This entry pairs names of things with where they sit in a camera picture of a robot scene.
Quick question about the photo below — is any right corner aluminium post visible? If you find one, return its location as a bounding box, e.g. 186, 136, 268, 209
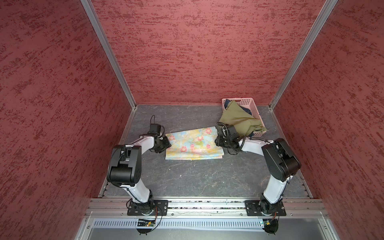
269, 0, 338, 112

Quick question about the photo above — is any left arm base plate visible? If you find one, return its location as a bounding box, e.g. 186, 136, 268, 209
126, 200, 169, 217

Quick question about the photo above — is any olive green skirt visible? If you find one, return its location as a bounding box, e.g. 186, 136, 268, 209
218, 100, 268, 139

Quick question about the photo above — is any corner aluminium post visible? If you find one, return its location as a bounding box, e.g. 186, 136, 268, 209
80, 0, 138, 110
269, 0, 338, 112

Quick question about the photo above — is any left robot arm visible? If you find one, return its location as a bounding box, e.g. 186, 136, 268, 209
107, 135, 171, 216

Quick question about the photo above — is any blue denim skirt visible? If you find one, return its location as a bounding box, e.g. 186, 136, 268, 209
224, 99, 252, 115

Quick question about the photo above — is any left corner aluminium post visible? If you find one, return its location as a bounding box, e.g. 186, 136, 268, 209
80, 0, 138, 110

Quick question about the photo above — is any floral pastel skirt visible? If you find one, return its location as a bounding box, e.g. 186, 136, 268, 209
166, 127, 224, 161

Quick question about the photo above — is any left circuit board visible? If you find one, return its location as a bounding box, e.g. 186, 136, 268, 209
137, 219, 157, 228

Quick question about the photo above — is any right circuit board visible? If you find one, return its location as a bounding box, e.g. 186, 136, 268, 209
263, 219, 279, 228

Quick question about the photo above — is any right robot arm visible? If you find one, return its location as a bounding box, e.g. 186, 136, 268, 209
215, 122, 302, 216

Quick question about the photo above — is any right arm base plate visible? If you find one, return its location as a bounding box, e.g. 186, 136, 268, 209
245, 200, 287, 217

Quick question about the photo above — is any pink plastic basket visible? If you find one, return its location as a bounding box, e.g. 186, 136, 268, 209
221, 97, 268, 138

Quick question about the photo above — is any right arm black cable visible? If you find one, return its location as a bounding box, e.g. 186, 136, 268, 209
215, 122, 271, 156

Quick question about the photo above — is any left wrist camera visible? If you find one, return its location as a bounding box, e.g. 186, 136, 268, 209
148, 124, 164, 137

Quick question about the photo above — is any circuit board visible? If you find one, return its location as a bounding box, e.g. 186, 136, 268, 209
263, 219, 279, 228
137, 219, 157, 228

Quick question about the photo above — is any aluminium front rail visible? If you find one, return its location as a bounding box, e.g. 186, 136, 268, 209
85, 197, 329, 219

